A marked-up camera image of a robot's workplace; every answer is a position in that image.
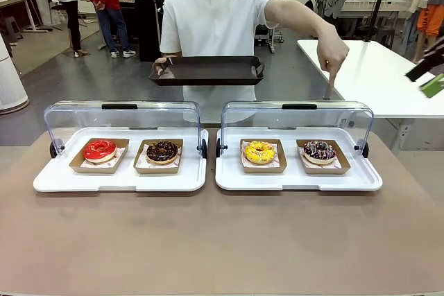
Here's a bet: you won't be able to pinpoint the printed paper donut liner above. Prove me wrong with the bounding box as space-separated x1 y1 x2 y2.
80 146 127 168
137 142 182 169
241 140 280 168
300 148 345 169

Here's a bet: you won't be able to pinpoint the chocolate donut white sprinkles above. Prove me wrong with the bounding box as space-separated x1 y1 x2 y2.
296 139 352 175

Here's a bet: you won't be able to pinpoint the purple frosted sprinkled donut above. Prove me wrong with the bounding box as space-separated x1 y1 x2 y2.
303 140 336 166

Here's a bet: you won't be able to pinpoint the dark brown serving tray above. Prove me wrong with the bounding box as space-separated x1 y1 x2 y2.
148 55 266 87

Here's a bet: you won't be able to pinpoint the chocolate sprinkled donut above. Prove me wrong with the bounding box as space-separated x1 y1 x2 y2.
146 140 179 165

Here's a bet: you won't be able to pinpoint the chocolate donut with nuts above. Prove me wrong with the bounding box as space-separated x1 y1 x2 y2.
133 138 184 175

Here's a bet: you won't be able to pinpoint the person's left forearm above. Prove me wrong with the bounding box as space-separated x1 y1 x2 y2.
266 0 343 46

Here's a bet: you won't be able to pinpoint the yellow sprinkled donut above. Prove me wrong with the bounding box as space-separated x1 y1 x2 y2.
244 140 278 165
239 138 288 174

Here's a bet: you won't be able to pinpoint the person's white t-shirt torso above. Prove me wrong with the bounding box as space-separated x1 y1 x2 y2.
159 0 278 125

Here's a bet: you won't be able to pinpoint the red glazed donut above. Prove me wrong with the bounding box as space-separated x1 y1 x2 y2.
83 139 118 164
69 137 130 175

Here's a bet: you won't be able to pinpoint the person's left hand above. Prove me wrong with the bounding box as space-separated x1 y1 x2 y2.
316 34 350 86

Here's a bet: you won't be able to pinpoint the person's right hand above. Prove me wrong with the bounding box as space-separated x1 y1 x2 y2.
153 57 170 77

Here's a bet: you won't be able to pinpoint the mannequin with orange shorts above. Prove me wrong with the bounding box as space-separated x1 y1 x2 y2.
407 0 444 64

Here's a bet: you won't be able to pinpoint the large white table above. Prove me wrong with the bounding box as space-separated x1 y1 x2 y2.
296 39 444 152

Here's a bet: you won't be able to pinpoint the black stand pole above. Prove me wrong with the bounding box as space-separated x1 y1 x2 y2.
364 0 393 44

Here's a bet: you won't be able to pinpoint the white workbench with clutter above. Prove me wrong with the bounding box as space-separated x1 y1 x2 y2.
310 0 411 39

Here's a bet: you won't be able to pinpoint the white display tray base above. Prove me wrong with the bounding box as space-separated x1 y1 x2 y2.
214 126 384 191
33 126 210 193

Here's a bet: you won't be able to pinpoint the clear domed display lid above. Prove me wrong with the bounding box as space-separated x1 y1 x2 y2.
216 100 375 159
43 100 208 159

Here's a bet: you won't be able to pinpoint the dark hanging garments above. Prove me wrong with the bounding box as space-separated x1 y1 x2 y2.
131 0 168 63

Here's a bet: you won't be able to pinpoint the white air purifier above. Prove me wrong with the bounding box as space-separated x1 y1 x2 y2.
0 34 30 115

